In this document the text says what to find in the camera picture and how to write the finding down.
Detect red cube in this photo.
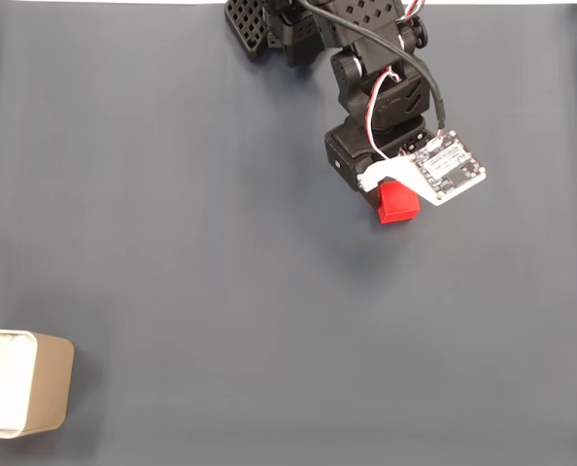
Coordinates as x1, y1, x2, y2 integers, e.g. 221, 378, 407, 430
375, 180, 423, 225

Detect beige box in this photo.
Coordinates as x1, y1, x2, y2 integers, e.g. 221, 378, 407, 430
0, 328, 76, 441

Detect grey table mat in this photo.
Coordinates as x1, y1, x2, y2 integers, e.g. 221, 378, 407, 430
0, 3, 577, 466

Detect white padding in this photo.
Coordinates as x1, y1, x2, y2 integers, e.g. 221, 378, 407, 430
0, 332, 33, 432

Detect white red servo wire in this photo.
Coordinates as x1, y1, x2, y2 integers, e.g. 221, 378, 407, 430
398, 0, 426, 23
367, 65, 402, 161

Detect camera board on white mount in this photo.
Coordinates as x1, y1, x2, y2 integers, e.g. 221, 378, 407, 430
356, 129, 488, 208

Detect black camera cable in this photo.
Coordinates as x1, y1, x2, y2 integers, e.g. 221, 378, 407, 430
297, 0, 448, 140

